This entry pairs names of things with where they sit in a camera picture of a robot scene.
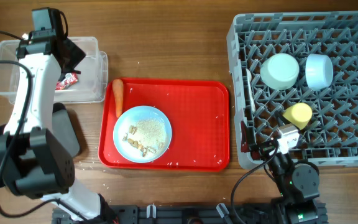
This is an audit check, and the red snack wrapper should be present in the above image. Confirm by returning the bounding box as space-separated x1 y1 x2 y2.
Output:
55 73 79 90

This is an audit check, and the yellow plastic cup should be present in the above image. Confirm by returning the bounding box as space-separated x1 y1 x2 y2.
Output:
283 103 313 130

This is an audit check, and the orange carrot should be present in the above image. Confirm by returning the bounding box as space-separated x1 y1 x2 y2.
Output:
112 79 124 118

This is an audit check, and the mint green bowl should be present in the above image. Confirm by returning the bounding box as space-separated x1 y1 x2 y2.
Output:
260 53 300 90

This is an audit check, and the light blue bowl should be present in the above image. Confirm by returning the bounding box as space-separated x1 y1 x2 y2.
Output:
305 54 334 91

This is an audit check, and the light blue plate with rice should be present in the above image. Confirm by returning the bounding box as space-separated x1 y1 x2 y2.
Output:
113 106 173 164

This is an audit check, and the white plastic spoon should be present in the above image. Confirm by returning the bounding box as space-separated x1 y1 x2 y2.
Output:
246 68 256 113

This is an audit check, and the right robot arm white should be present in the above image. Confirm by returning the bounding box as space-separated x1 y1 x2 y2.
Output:
231 122 321 223

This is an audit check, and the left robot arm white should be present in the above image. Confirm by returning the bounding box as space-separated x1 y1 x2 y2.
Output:
0 7 118 223

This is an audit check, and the grey dishwasher rack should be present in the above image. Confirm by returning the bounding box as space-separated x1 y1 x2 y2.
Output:
226 11 358 169

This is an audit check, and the red plastic tray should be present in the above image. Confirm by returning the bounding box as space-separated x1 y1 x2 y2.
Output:
98 78 230 172

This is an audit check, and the clear plastic bin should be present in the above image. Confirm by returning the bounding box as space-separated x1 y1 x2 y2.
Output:
0 37 108 105

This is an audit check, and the black bin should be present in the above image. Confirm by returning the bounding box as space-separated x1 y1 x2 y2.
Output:
0 102 81 189

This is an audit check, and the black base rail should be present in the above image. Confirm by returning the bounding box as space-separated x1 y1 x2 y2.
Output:
52 202 328 224

